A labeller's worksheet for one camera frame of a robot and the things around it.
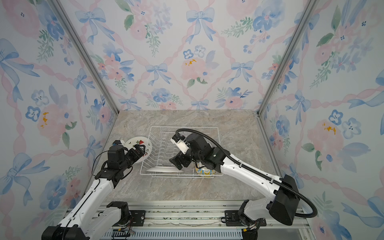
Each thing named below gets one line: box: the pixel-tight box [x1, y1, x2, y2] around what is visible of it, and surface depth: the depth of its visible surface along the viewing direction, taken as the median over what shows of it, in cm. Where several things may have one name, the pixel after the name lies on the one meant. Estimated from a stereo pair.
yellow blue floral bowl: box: [195, 166, 217, 178], surface depth 86 cm
